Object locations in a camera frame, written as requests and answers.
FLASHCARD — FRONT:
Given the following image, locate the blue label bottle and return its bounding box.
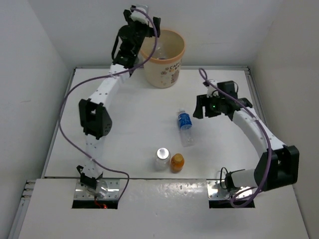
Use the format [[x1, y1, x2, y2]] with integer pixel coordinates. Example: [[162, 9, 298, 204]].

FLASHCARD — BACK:
[[177, 108, 194, 147], [154, 43, 174, 60]]

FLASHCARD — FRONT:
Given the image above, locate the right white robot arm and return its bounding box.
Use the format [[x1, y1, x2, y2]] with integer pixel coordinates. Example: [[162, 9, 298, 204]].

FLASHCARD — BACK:
[[193, 80, 300, 191]]

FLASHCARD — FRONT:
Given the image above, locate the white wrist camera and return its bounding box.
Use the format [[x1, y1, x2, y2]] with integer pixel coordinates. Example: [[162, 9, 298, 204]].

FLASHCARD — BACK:
[[203, 79, 219, 98], [130, 4, 149, 25]]

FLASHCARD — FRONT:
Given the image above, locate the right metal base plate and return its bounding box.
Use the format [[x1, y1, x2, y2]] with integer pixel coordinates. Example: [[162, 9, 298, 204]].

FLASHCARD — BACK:
[[206, 180, 253, 201]]

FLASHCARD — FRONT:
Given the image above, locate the clear jar white lid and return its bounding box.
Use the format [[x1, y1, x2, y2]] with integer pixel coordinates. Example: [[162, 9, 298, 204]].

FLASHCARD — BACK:
[[155, 147, 171, 170]]

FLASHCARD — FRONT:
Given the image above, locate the beige plastic waste bin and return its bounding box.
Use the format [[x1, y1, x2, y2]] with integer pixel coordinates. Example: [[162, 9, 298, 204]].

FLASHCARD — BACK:
[[144, 29, 186, 88]]

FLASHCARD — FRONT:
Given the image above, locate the metal base plate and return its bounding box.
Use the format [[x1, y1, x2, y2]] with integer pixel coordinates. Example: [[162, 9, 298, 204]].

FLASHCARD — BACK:
[[73, 179, 120, 201], [206, 180, 253, 201]]

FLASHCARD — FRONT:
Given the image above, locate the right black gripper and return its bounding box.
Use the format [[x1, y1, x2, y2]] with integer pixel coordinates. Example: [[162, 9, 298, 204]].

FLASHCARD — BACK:
[[193, 93, 224, 119]]

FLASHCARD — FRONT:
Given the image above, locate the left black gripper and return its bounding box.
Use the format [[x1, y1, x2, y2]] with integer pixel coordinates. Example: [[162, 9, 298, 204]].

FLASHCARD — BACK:
[[122, 12, 159, 56]]

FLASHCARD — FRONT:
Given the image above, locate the orange juice bottle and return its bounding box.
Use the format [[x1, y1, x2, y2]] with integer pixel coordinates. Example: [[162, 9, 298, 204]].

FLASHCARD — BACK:
[[170, 153, 185, 173]]

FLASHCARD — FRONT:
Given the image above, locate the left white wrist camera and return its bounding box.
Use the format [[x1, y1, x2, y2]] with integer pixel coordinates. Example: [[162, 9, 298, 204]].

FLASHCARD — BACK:
[[130, 4, 149, 25]]

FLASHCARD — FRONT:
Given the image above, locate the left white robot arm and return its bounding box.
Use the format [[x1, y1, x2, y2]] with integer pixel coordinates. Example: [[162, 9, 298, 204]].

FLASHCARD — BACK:
[[77, 4, 160, 190]]

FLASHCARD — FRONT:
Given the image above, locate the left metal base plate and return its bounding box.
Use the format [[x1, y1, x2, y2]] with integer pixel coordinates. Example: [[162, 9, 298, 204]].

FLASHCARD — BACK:
[[73, 179, 120, 201]]

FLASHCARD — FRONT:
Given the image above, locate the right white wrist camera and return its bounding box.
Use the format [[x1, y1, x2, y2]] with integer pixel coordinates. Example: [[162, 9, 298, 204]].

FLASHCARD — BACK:
[[203, 79, 219, 98]]

